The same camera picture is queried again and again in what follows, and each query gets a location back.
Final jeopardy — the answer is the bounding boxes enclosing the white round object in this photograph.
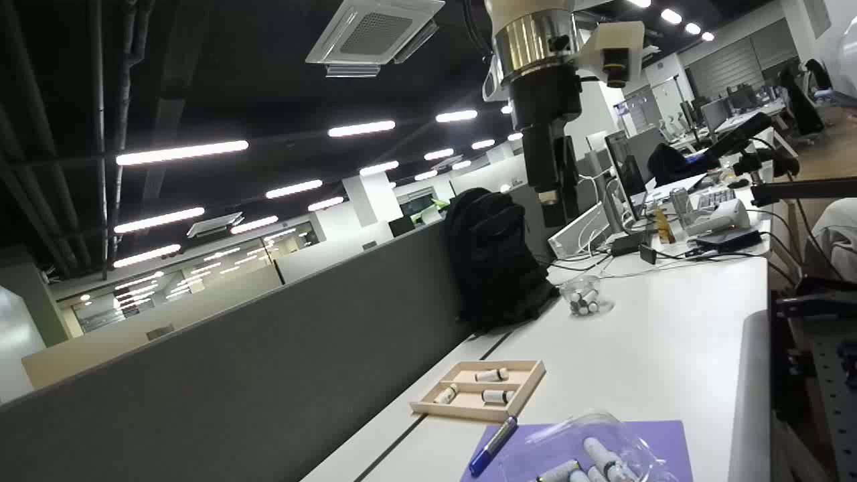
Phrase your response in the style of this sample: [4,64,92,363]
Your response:
[815,195,857,282]

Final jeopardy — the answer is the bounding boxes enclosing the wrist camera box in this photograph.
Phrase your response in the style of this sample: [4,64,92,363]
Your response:
[578,20,648,92]

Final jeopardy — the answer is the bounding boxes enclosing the wooden compartment box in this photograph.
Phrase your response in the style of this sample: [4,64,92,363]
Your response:
[408,357,550,427]

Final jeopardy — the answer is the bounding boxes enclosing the grey desk partition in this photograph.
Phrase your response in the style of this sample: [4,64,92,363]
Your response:
[0,220,477,482]

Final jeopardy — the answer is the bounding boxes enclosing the white bottle with red logo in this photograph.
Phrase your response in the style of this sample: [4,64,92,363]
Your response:
[471,364,511,387]

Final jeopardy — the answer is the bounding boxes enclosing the black horizontal bar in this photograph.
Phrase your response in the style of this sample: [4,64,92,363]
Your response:
[748,175,857,210]

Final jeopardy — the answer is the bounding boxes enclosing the computer monitor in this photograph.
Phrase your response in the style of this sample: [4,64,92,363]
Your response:
[548,131,651,264]

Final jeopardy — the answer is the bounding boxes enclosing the blue yellow tube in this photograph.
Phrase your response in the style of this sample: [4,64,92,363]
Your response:
[466,415,521,478]

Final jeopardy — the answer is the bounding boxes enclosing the purple mat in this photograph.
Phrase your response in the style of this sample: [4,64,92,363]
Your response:
[458,419,698,482]

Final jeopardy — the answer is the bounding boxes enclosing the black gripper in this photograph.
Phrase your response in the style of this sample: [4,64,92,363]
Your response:
[510,63,588,228]

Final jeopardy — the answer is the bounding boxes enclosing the ceiling air conditioner unit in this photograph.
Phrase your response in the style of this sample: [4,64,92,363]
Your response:
[304,0,447,84]

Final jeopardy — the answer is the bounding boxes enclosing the small glass object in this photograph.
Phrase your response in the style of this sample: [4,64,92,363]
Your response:
[568,274,619,321]

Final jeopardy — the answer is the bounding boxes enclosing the grey capped bottle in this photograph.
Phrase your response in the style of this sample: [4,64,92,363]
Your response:
[578,434,624,482]
[533,459,585,482]

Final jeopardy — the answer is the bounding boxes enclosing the long ceiling light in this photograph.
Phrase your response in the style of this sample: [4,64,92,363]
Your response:
[264,178,327,205]
[229,212,284,240]
[112,138,254,173]
[110,242,186,272]
[357,159,404,179]
[434,107,483,126]
[325,119,399,142]
[110,205,209,240]

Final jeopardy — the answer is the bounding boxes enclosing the white desk device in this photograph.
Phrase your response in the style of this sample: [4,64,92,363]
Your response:
[683,186,760,242]

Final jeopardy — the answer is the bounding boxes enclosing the black backpack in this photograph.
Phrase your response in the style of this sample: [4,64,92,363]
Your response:
[442,186,562,329]

